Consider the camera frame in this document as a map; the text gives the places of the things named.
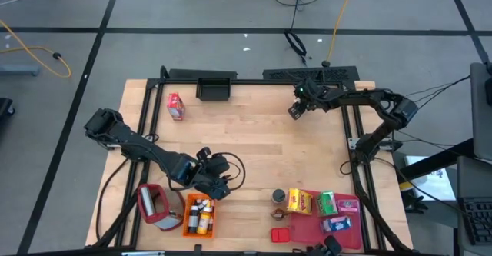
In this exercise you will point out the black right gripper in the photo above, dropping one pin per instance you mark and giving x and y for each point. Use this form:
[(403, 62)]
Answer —
[(313, 94)]

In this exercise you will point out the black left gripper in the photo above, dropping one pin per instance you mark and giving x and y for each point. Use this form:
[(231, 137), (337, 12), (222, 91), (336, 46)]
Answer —
[(213, 187)]

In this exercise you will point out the tall black white-capped bottle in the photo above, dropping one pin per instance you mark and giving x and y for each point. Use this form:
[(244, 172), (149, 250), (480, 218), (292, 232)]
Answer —
[(193, 221)]

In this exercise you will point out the garlic powder jar purple label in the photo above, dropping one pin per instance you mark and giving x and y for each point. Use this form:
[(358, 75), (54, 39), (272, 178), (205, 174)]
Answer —
[(278, 196)]

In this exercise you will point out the brown taco seasoning packet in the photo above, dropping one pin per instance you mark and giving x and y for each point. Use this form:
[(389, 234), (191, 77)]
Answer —
[(280, 213)]

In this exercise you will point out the red spice tin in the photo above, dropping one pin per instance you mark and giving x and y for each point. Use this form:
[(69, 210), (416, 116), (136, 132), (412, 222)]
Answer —
[(280, 235)]

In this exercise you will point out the red carton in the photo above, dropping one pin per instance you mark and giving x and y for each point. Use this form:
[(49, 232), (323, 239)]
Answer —
[(175, 108)]

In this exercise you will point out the yellow Corn Pops cereal box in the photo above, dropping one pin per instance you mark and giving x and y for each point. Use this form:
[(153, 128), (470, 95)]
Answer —
[(300, 202)]

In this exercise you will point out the green box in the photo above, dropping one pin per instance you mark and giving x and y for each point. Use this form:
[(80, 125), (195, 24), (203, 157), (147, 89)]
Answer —
[(326, 204)]

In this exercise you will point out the pink box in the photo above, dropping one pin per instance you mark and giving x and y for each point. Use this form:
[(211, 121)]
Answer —
[(348, 206)]

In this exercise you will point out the blue carton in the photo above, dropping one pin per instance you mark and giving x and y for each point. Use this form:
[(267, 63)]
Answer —
[(336, 224)]

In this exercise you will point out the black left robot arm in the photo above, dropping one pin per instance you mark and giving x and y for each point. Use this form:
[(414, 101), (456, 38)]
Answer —
[(127, 140)]

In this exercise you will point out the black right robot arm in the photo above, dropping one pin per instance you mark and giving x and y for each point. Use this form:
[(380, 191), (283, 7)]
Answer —
[(357, 96)]

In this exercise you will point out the black perforated panel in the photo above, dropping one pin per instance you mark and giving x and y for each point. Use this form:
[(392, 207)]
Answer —
[(276, 74)]

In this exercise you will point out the orange plastic basket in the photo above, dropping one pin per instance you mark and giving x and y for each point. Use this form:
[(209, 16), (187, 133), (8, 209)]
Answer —
[(198, 235)]

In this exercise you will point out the red and silver container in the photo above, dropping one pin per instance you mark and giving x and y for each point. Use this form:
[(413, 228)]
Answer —
[(166, 206)]

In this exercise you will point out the black slotted plastic basket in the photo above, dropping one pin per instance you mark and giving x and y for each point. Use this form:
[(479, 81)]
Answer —
[(213, 90)]

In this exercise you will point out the pink plastic tray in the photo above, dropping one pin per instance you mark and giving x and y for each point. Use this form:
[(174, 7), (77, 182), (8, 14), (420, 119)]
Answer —
[(307, 233)]

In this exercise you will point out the black flat panel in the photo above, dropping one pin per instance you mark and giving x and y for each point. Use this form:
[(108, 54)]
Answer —
[(200, 74)]

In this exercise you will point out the black bulky object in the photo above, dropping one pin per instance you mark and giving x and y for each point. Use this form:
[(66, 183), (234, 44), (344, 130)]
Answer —
[(326, 246)]

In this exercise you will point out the black desk beam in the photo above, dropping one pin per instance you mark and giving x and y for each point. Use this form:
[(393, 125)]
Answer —
[(434, 163)]

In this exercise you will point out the black floor device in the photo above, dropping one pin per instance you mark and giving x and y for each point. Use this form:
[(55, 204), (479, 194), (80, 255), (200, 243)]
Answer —
[(415, 204)]

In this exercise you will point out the white paper sheet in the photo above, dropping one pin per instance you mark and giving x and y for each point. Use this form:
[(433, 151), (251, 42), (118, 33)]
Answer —
[(430, 183)]

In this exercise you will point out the black keyboard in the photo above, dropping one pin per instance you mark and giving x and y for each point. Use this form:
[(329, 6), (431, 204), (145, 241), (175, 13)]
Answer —
[(476, 221)]

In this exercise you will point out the black chair base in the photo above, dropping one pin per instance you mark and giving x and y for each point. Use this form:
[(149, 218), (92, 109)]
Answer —
[(4, 106)]

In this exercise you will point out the grey caster base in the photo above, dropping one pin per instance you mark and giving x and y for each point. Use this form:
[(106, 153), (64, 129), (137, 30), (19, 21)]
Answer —
[(19, 70)]

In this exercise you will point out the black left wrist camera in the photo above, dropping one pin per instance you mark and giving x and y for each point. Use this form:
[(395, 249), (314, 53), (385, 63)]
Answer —
[(220, 164)]

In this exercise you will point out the black aluminium table frame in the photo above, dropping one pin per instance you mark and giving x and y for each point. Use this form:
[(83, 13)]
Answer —
[(250, 82)]

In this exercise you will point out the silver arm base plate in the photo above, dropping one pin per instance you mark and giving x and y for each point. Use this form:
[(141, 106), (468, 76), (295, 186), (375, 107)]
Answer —
[(353, 142)]

